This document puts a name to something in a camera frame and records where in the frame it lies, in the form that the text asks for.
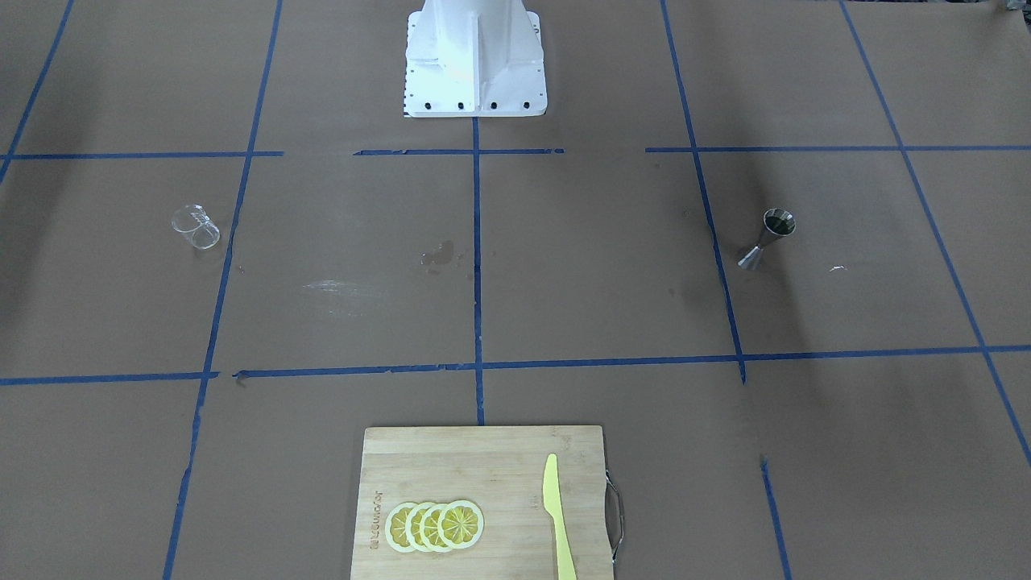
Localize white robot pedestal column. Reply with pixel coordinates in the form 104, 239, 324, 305
403, 1, 548, 118

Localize clear glass measuring cup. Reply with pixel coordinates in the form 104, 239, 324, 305
171, 203, 221, 251

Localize steel jigger measuring cup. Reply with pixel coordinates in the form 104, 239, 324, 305
736, 208, 797, 271

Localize bamboo cutting board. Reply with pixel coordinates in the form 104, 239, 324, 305
350, 425, 616, 579

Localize yellow plastic knife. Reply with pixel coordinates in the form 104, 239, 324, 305
542, 453, 578, 579

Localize lemon slices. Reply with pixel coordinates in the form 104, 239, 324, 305
384, 499, 487, 553

